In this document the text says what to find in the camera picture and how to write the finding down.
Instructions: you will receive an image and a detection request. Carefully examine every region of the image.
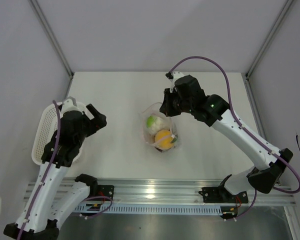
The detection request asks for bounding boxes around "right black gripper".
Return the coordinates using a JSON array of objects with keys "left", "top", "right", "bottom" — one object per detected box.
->
[{"left": 159, "top": 87, "right": 194, "bottom": 118}]

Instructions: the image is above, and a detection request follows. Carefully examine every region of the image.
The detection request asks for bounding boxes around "white green toy cabbage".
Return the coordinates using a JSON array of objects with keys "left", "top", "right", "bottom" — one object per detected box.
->
[{"left": 146, "top": 115, "right": 166, "bottom": 135}]

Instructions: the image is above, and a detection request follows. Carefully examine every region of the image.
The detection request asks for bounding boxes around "clear zip top bag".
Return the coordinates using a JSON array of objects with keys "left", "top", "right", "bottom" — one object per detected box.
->
[{"left": 138, "top": 102, "right": 181, "bottom": 153}]

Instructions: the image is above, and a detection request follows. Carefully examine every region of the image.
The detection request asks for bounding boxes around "orange toy peach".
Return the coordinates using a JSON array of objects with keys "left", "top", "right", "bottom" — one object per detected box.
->
[{"left": 154, "top": 129, "right": 174, "bottom": 151}]

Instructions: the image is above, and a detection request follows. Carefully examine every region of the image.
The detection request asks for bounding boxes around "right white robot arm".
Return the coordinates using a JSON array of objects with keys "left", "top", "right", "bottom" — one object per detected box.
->
[{"left": 159, "top": 72, "right": 293, "bottom": 202}]

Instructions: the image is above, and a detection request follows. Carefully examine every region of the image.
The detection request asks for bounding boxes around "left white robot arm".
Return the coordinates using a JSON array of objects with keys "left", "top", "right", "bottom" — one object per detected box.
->
[{"left": 3, "top": 102, "right": 108, "bottom": 240}]

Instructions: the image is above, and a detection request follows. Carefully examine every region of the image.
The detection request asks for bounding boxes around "white perforated plastic basket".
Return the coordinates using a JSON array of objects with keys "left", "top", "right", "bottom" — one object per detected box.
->
[{"left": 31, "top": 101, "right": 91, "bottom": 166}]

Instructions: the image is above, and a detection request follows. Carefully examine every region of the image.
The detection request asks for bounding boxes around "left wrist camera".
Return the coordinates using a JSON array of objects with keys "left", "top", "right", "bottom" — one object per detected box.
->
[{"left": 60, "top": 96, "right": 87, "bottom": 117}]

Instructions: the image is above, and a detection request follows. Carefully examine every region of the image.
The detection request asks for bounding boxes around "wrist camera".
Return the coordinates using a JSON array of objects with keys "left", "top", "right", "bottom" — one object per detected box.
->
[
  {"left": 60, "top": 96, "right": 87, "bottom": 117},
  {"left": 165, "top": 71, "right": 185, "bottom": 93}
]

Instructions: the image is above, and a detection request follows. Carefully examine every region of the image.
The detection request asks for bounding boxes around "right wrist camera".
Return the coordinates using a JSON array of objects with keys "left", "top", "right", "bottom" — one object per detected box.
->
[{"left": 165, "top": 71, "right": 185, "bottom": 93}]

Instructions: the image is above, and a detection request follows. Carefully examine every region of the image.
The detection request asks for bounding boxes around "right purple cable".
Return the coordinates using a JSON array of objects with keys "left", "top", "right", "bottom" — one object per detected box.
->
[{"left": 168, "top": 55, "right": 300, "bottom": 193}]

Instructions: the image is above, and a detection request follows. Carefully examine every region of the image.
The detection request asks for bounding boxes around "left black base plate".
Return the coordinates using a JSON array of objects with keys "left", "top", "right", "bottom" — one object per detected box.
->
[{"left": 97, "top": 185, "right": 115, "bottom": 202}]

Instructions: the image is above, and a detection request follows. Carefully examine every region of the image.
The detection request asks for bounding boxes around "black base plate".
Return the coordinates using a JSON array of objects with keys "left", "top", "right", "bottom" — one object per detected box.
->
[
  {"left": 97, "top": 185, "right": 115, "bottom": 202},
  {"left": 198, "top": 186, "right": 249, "bottom": 204}
]

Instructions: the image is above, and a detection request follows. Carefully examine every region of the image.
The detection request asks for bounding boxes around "aluminium mounting rail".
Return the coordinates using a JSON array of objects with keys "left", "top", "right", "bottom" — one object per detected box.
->
[{"left": 23, "top": 178, "right": 297, "bottom": 207}]

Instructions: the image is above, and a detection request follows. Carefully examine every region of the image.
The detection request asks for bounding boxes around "white slotted cable duct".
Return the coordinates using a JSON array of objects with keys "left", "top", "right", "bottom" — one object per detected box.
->
[{"left": 74, "top": 203, "right": 223, "bottom": 216}]

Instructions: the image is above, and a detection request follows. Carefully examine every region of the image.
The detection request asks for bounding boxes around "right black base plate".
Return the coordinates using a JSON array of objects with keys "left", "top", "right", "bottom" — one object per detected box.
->
[{"left": 198, "top": 186, "right": 249, "bottom": 204}]

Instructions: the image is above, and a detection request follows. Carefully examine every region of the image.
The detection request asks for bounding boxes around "left aluminium frame post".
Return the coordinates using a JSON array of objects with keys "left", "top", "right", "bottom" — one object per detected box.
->
[{"left": 27, "top": 0, "right": 75, "bottom": 80}]

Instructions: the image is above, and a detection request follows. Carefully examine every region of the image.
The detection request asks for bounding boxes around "aluminium frame post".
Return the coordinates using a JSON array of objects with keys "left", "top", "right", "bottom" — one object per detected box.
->
[
  {"left": 244, "top": 0, "right": 298, "bottom": 78},
  {"left": 27, "top": 0, "right": 75, "bottom": 80}
]

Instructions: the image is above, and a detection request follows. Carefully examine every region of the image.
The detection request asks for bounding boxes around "right aluminium frame post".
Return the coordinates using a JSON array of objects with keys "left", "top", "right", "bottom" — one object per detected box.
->
[{"left": 244, "top": 0, "right": 298, "bottom": 78}]

